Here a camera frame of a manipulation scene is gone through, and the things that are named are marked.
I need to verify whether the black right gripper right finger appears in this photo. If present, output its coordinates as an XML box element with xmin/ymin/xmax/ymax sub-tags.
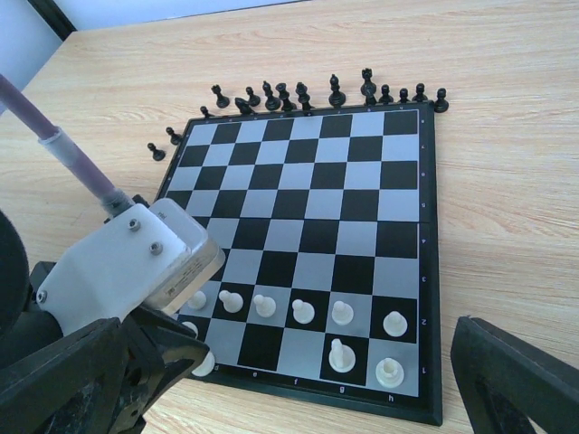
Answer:
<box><xmin>451</xmin><ymin>316</ymin><xmax>578</xmax><ymax>433</ymax></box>

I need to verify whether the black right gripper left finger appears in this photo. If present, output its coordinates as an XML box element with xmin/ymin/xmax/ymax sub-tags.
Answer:
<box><xmin>1</xmin><ymin>318</ymin><xmax>128</xmax><ymax>433</ymax></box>

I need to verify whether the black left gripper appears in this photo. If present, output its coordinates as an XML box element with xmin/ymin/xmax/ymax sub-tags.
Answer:
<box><xmin>109</xmin><ymin>306</ymin><xmax>209</xmax><ymax>433</ymax></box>

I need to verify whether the white queen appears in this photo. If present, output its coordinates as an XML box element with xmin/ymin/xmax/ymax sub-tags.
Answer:
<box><xmin>191</xmin><ymin>351</ymin><xmax>215</xmax><ymax>377</ymax></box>

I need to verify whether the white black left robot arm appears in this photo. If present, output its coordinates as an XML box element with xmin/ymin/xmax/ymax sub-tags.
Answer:
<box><xmin>1</xmin><ymin>217</ymin><xmax>210</xmax><ymax>433</ymax></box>

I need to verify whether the black chess piece row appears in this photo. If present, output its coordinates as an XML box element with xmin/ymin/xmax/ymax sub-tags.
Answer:
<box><xmin>198</xmin><ymin>67</ymin><xmax>451</xmax><ymax>119</ymax></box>

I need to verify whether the white rook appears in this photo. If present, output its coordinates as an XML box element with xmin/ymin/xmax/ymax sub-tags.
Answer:
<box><xmin>375</xmin><ymin>358</ymin><xmax>404</xmax><ymax>389</ymax></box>

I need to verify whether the black pawn far left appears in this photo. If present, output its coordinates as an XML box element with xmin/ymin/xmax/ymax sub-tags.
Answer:
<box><xmin>147</xmin><ymin>142</ymin><xmax>166</xmax><ymax>162</ymax></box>

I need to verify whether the black pawn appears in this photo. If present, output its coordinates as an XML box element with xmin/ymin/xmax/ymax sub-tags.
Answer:
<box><xmin>147</xmin><ymin>142</ymin><xmax>166</xmax><ymax>162</ymax></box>
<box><xmin>166</xmin><ymin>127</ymin><xmax>182</xmax><ymax>146</ymax></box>

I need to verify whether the black white chessboard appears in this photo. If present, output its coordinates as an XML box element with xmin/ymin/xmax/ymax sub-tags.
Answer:
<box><xmin>158</xmin><ymin>102</ymin><xmax>442</xmax><ymax>426</ymax></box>

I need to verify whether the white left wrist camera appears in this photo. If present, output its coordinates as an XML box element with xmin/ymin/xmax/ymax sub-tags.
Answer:
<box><xmin>36</xmin><ymin>198</ymin><xmax>225</xmax><ymax>335</ymax></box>

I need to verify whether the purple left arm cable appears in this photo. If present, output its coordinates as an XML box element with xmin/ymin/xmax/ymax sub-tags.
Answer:
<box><xmin>0</xmin><ymin>73</ymin><xmax>132</xmax><ymax>215</ymax></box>

